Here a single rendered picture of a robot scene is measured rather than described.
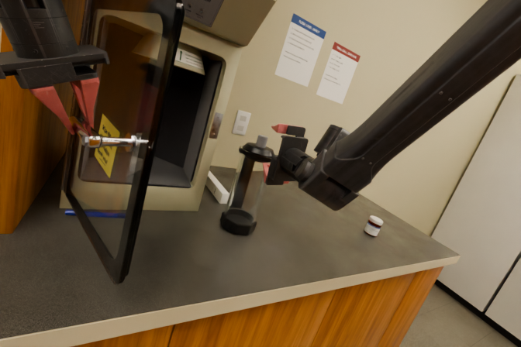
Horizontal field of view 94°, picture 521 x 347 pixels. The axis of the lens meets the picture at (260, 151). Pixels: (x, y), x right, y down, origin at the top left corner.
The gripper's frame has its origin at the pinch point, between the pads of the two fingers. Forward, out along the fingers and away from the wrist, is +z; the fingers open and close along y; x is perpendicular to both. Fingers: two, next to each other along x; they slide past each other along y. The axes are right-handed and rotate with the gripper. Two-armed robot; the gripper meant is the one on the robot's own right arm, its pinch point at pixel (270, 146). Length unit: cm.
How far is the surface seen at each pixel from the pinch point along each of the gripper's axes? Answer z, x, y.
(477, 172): 45, -269, -22
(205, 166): 12.0, 11.6, -10.8
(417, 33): 56, -121, 63
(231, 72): 12.1, 9.1, 15.1
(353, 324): -15, -40, -56
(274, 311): -15.2, -2.4, -37.1
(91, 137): -16.1, 35.0, 4.0
